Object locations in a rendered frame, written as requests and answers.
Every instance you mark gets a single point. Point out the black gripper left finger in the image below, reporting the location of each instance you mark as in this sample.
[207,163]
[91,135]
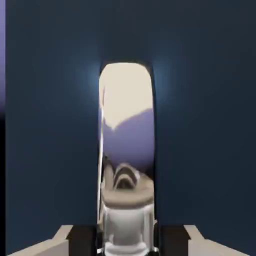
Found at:
[80,240]

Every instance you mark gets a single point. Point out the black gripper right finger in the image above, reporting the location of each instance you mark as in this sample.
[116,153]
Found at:
[176,240]

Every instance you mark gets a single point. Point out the dark blue cabinet door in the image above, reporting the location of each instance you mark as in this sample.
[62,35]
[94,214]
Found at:
[200,120]

